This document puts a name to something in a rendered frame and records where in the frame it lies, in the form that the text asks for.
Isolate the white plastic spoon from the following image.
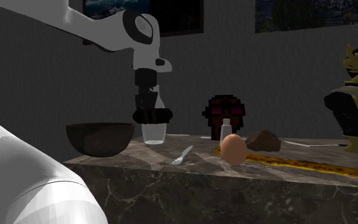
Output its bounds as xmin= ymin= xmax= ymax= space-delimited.
xmin=170 ymin=145 xmax=194 ymax=165

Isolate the dark framed wall picture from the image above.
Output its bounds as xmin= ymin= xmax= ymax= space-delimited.
xmin=82 ymin=0 xmax=205 ymax=38

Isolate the brown rock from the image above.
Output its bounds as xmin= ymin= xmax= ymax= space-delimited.
xmin=245 ymin=130 xmax=282 ymax=153

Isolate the clear glass bottle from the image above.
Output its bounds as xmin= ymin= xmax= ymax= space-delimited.
xmin=141 ymin=85 xmax=167 ymax=145

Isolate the thin white knife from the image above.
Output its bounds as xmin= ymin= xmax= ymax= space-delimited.
xmin=283 ymin=140 xmax=350 ymax=148

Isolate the black and gold bust figure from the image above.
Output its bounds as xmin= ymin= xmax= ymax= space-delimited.
xmin=323 ymin=34 xmax=358 ymax=155

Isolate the small white bottle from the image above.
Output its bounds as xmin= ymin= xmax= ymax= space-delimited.
xmin=219 ymin=118 xmax=233 ymax=146

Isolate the dark pixelated head figure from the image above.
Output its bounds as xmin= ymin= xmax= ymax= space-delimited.
xmin=202 ymin=94 xmax=246 ymax=141

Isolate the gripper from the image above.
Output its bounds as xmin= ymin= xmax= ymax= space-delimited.
xmin=132 ymin=69 xmax=174 ymax=125

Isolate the frameless wall painting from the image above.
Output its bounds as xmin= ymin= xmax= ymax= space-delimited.
xmin=254 ymin=0 xmax=358 ymax=34

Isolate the brown egg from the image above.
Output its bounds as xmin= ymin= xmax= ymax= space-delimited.
xmin=220 ymin=134 xmax=248 ymax=166

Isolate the dark brown bowl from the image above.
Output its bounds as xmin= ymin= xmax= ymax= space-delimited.
xmin=65 ymin=122 xmax=135 ymax=158

